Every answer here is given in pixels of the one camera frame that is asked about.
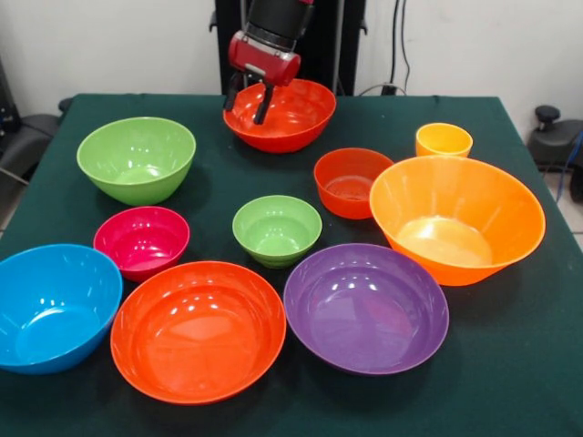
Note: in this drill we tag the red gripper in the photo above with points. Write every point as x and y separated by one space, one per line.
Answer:
264 59

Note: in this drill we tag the large red bowl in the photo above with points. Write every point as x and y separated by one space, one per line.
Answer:
296 118
198 337

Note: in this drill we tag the dark green table cloth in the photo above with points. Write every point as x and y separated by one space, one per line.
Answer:
228 182

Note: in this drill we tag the large green bowl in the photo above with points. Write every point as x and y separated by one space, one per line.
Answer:
136 155

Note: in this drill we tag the small red bowl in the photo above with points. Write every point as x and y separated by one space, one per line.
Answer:
346 177

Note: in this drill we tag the small green bowl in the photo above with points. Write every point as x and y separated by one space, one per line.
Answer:
275 227

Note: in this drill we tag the pink bowl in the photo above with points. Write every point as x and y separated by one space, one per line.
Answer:
141 241

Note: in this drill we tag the yellow cup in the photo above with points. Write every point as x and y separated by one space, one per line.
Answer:
444 139

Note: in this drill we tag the large orange bowl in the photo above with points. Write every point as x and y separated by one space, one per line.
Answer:
455 214

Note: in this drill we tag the black device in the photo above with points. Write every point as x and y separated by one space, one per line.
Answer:
7 104

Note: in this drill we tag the purple bowl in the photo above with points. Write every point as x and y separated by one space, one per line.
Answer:
364 314

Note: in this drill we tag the blue bowl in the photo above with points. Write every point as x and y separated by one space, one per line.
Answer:
50 314

